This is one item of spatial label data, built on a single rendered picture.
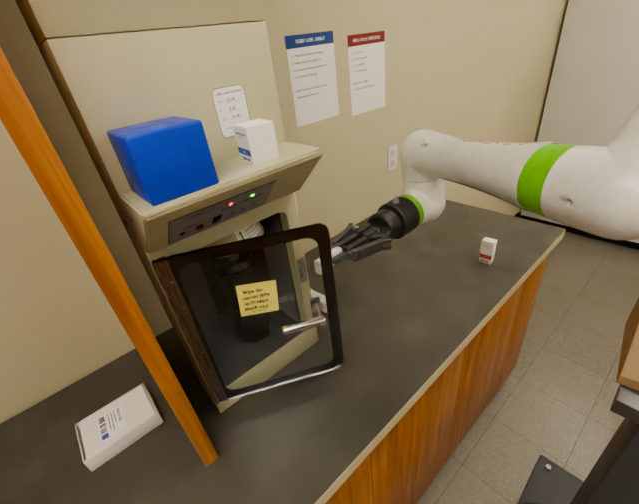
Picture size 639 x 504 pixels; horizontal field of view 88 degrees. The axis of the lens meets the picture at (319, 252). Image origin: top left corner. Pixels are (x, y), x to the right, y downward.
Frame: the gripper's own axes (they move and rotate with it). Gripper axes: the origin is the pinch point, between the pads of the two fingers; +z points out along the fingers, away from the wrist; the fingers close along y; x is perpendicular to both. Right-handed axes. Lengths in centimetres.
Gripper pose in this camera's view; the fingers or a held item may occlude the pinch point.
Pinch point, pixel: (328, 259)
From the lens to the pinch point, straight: 70.3
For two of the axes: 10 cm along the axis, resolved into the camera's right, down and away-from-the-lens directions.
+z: -7.4, 4.3, -5.2
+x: 1.2, 8.4, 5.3
